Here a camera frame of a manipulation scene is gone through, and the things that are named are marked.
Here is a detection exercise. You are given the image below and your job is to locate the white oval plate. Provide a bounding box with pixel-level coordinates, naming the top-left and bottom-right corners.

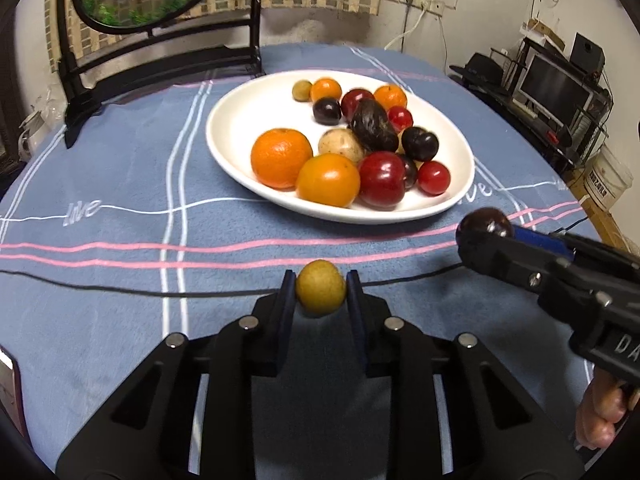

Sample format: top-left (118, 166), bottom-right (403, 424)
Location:
top-left (206, 70), bottom-right (476, 225)

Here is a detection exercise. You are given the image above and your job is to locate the black hat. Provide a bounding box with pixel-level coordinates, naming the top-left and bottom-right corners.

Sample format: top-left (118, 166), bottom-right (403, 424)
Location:
top-left (462, 52), bottom-right (506, 86)

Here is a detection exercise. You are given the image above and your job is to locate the brown cardboard carton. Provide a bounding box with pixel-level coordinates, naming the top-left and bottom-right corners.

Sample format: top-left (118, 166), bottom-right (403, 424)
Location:
top-left (567, 170), bottom-right (632, 252)

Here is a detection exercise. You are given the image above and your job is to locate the dark purple plum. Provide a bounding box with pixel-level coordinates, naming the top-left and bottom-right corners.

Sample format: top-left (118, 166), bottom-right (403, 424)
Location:
top-left (459, 207), bottom-right (515, 241)
top-left (313, 97), bottom-right (343, 125)
top-left (397, 154), bottom-right (419, 190)

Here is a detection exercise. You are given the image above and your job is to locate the red cherry tomato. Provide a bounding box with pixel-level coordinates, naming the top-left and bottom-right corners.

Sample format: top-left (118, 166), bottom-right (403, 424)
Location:
top-left (387, 106), bottom-right (414, 132)
top-left (417, 161), bottom-right (451, 196)

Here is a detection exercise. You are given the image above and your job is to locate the dark cherry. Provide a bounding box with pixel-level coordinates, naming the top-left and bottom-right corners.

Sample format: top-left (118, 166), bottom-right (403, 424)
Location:
top-left (401, 127), bottom-right (440, 162)

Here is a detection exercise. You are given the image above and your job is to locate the dark wrinkled passion fruit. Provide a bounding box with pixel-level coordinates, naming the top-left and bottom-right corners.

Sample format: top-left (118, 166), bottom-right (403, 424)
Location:
top-left (350, 98), bottom-right (399, 153)

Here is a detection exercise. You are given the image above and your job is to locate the black speaker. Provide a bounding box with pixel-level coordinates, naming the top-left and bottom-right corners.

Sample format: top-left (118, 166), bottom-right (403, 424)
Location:
top-left (570, 32), bottom-right (606, 68)

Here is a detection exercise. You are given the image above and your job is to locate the clear plastic bag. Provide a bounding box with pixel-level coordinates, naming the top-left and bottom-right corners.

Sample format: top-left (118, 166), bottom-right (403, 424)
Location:
top-left (17, 90), bottom-right (68, 162)

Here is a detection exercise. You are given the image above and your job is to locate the black metal rack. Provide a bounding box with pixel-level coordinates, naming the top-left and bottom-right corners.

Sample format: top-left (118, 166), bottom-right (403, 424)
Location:
top-left (449, 35), bottom-right (613, 171)

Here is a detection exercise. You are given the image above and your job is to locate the yellow-orange persimmon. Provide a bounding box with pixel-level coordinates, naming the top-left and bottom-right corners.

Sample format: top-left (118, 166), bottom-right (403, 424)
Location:
top-left (296, 154), bottom-right (361, 208)

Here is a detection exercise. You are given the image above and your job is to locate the small mandarin orange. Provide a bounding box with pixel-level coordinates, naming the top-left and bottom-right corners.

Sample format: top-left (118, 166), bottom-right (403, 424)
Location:
top-left (310, 78), bottom-right (343, 104)
top-left (373, 85), bottom-right (408, 111)

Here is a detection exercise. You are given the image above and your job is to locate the person's right hand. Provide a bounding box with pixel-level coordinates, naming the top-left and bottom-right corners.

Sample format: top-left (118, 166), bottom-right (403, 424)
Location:
top-left (575, 367), bottom-right (632, 451)

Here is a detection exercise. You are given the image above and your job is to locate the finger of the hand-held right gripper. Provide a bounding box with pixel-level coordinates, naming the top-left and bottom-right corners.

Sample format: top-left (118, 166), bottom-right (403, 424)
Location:
top-left (457, 229), bottom-right (615, 333)
top-left (512, 225), bottom-right (640, 296)

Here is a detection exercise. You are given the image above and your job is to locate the black computer monitor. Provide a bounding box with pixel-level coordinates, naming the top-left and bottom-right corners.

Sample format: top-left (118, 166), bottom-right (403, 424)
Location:
top-left (517, 54), bottom-right (596, 121)

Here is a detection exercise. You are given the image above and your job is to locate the white plastic bucket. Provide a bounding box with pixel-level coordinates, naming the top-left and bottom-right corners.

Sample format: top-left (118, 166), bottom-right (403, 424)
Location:
top-left (582, 145), bottom-right (635, 211)

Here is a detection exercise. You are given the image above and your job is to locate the flat cardboard box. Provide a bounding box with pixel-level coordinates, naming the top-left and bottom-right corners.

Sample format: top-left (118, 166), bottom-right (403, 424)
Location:
top-left (522, 19), bottom-right (571, 48)

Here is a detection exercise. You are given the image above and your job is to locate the large mandarin orange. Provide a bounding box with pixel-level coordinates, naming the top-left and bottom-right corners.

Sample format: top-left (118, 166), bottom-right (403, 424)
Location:
top-left (250, 128), bottom-right (314, 190)

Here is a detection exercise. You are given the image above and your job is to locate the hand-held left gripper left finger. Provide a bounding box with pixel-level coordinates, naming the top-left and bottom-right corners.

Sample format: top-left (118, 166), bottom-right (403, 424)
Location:
top-left (56, 270), bottom-right (297, 480)

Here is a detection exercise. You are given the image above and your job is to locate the tan speckled round fruit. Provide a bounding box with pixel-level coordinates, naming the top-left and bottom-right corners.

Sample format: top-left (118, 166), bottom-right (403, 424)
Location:
top-left (318, 128), bottom-right (366, 163)

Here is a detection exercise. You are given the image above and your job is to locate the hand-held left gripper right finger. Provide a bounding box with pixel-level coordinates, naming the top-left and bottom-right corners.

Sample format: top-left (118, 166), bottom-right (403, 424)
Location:
top-left (345, 270), bottom-right (585, 480)

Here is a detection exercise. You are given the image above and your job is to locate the blue striped tablecloth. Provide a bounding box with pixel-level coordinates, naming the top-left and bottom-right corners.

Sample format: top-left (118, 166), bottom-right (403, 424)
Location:
top-left (0, 42), bottom-right (603, 480)

